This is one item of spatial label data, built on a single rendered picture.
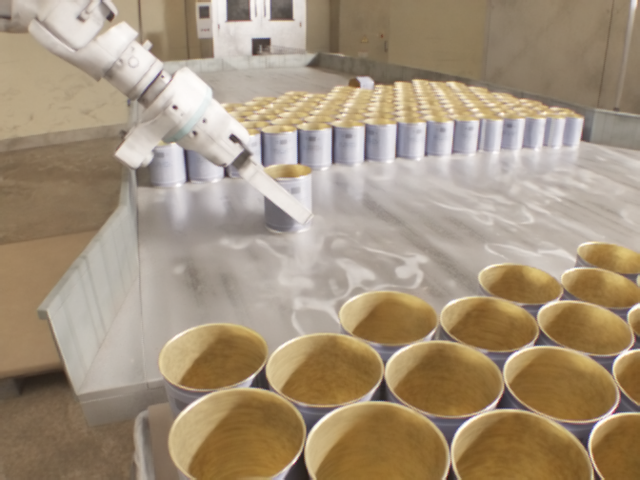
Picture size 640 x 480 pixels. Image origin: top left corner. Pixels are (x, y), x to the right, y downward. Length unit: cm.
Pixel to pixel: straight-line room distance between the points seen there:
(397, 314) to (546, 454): 15
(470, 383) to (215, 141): 39
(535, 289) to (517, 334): 7
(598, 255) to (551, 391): 20
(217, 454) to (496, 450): 16
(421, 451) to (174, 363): 16
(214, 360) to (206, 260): 27
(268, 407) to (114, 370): 20
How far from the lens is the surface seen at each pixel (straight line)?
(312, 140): 90
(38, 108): 697
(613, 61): 330
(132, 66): 57
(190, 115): 57
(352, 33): 699
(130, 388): 42
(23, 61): 694
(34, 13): 61
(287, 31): 553
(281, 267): 56
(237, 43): 541
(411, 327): 36
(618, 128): 143
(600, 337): 39
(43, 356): 219
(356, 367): 31
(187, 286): 54
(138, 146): 59
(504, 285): 43
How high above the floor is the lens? 135
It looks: 26 degrees down
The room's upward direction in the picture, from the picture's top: straight up
